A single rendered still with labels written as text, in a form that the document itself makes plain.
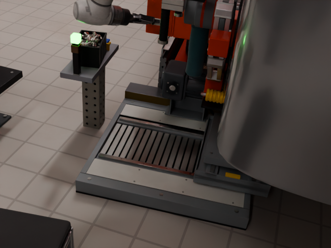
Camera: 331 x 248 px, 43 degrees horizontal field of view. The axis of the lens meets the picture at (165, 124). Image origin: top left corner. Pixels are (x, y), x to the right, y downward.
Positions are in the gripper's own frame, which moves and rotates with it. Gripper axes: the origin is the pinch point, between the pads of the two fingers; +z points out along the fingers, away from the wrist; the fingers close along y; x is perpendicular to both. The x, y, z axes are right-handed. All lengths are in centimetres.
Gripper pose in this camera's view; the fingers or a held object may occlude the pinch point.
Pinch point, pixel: (158, 21)
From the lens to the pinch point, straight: 207.5
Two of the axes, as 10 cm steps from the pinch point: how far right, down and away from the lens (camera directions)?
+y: 5.4, 0.7, -8.4
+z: 8.4, -0.1, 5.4
